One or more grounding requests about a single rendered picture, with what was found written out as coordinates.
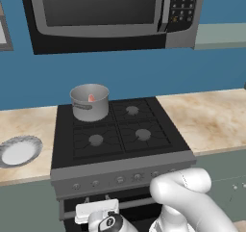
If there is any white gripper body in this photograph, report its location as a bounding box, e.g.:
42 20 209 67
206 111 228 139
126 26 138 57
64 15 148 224
74 198 120 225

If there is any grey metal pot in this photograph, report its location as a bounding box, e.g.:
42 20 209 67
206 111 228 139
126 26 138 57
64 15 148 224
69 83 111 123

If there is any black oven door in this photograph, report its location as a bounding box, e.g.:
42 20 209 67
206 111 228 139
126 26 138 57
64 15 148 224
59 189 162 232

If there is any black gas stove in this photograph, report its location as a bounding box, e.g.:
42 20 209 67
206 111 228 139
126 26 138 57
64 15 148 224
49 95 197 232

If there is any white plate with grey rim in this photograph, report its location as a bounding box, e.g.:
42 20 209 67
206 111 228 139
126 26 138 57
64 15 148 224
0 135 44 169

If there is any grey-green base cupboard with knobs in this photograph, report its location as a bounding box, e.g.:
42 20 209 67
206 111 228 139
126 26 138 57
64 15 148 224
193 148 246 224

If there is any grey microwave oven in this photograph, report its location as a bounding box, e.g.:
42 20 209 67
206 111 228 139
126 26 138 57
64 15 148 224
18 0 207 56

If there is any grey oven door handle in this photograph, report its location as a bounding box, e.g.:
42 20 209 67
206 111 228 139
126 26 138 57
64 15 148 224
62 196 154 220

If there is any grey framed wall cupboard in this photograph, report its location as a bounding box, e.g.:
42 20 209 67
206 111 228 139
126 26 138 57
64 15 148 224
0 0 14 53

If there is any pale green wall cupboard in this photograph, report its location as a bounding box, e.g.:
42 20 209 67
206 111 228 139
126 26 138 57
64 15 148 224
193 22 246 51

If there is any grey microwave door handle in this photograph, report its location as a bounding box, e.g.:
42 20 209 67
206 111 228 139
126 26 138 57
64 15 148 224
160 0 172 26

